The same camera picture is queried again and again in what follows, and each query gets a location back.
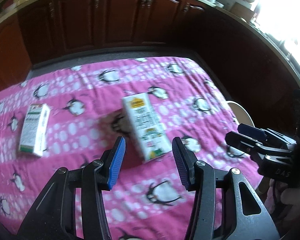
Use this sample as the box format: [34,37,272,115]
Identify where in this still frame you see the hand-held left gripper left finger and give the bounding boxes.
[19,136,127,240]

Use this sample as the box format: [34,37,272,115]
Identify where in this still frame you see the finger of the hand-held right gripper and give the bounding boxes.
[225,131,266,160]
[237,123,298,146]

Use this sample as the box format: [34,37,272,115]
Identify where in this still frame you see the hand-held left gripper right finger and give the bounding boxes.
[172,137,282,240]

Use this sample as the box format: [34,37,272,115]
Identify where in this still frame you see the white round bucket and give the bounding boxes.
[226,101,254,130]

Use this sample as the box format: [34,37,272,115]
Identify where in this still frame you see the tall white yellow carton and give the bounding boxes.
[122,92,172,164]

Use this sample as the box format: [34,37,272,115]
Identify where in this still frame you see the pink penguin print blanket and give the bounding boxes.
[0,57,265,240]

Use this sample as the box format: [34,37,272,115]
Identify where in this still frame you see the small white green carton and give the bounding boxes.
[18,104,51,158]

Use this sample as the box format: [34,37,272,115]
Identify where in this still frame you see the brown cardboard box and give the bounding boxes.
[230,0,255,18]

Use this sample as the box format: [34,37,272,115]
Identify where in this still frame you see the grey kitchen countertop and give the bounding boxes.
[0,0,300,80]

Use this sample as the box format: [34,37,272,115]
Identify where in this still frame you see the brown wooden base cabinets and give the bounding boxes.
[0,0,300,93]

